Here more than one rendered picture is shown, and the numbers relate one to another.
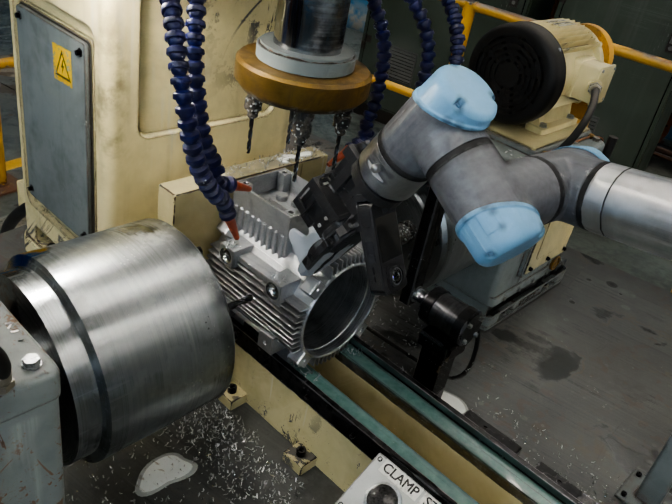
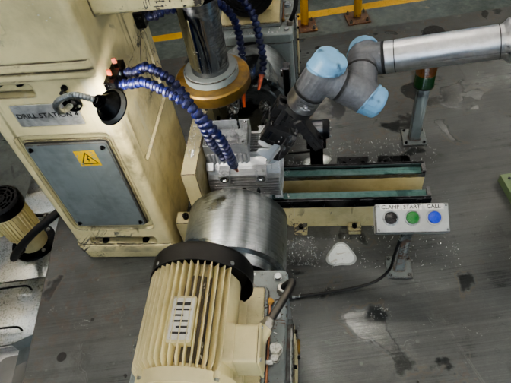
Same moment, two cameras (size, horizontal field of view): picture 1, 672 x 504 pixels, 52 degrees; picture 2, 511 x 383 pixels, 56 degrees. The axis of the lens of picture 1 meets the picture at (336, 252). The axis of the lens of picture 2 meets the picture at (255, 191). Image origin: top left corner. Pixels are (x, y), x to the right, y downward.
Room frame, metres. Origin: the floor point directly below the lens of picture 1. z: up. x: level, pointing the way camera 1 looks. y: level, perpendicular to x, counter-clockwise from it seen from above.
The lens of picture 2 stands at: (0.00, 0.47, 2.01)
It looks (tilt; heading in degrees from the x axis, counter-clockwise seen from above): 50 degrees down; 333
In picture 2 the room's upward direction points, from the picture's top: 10 degrees counter-clockwise
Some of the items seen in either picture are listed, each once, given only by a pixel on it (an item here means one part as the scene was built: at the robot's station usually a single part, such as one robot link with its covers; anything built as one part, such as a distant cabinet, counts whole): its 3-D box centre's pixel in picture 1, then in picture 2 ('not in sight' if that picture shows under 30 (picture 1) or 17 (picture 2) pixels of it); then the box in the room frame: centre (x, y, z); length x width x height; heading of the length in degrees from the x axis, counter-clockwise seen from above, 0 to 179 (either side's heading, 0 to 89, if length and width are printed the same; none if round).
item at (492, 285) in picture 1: (494, 202); (258, 52); (1.33, -0.31, 0.99); 0.35 x 0.31 x 0.37; 142
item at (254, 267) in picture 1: (294, 277); (247, 164); (0.86, 0.05, 1.02); 0.20 x 0.19 x 0.19; 52
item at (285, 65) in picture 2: (428, 232); (289, 102); (0.89, -0.13, 1.12); 0.04 x 0.03 x 0.26; 52
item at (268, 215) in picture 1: (284, 212); (228, 141); (0.88, 0.09, 1.11); 0.12 x 0.11 x 0.07; 52
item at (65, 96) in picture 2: not in sight; (89, 102); (0.82, 0.38, 1.46); 0.18 x 0.11 x 0.13; 52
